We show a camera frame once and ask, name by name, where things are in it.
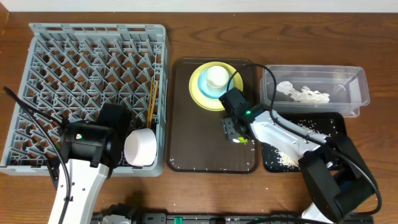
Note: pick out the dark brown serving tray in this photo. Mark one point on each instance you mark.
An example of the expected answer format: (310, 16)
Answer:
(195, 138)

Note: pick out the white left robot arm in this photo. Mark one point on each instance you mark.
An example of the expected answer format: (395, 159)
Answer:
(90, 151)

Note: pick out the yellow-green plate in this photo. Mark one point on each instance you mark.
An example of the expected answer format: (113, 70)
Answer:
(198, 97)

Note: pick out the black waste tray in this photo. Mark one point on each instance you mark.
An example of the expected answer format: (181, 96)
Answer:
(338, 118)

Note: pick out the grey plastic dish rack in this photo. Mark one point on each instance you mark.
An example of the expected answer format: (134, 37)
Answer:
(71, 71)

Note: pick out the white bowl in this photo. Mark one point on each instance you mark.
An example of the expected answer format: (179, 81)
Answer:
(140, 147)

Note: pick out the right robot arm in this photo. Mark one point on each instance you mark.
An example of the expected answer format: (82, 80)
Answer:
(334, 172)

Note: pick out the white napkin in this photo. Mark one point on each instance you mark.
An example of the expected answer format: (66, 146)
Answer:
(305, 95)

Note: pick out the clear plastic container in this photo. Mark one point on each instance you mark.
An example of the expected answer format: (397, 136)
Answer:
(346, 85)

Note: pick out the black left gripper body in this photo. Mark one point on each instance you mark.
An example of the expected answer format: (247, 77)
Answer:
(117, 137)

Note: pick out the light blue small plate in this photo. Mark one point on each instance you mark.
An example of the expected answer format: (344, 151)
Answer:
(209, 92)

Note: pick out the white cup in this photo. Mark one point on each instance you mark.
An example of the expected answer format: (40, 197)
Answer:
(217, 77)

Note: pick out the wooden chopstick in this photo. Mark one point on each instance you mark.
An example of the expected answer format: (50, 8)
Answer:
(150, 102)
(152, 105)

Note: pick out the leftover rice pile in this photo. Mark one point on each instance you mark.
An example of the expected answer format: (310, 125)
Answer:
(276, 161)

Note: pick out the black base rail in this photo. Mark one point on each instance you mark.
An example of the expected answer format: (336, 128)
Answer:
(161, 218)

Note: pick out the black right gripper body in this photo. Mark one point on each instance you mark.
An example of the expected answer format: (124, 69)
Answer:
(230, 131)

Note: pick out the green orange snack wrapper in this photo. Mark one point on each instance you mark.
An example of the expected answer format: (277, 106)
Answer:
(240, 140)

